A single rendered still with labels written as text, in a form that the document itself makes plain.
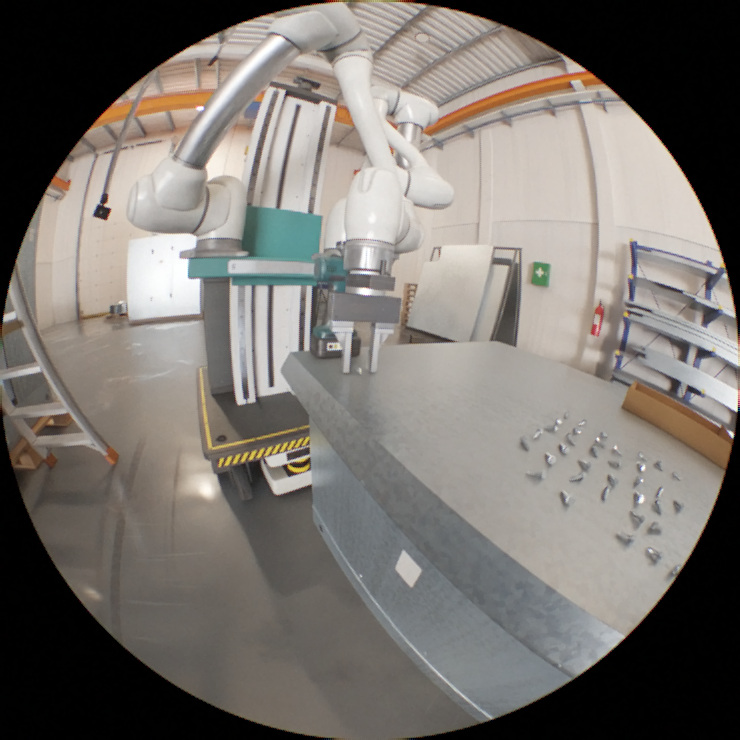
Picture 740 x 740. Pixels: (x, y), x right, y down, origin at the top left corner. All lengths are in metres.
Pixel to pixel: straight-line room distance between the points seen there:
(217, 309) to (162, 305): 5.72
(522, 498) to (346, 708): 0.71
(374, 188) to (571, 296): 4.86
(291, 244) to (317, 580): 1.17
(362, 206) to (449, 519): 0.45
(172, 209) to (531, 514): 0.84
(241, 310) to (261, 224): 0.33
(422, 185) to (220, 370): 1.06
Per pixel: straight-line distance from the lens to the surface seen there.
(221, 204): 0.80
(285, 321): 1.10
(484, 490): 0.27
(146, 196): 0.71
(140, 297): 7.06
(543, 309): 5.31
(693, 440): 0.82
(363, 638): 0.83
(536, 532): 0.25
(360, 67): 0.73
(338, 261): 0.56
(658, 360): 3.92
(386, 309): 0.46
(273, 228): 0.99
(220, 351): 1.18
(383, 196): 0.45
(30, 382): 2.14
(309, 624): 0.84
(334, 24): 0.74
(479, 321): 3.21
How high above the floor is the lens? 0.82
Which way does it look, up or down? 19 degrees down
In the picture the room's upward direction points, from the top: 6 degrees clockwise
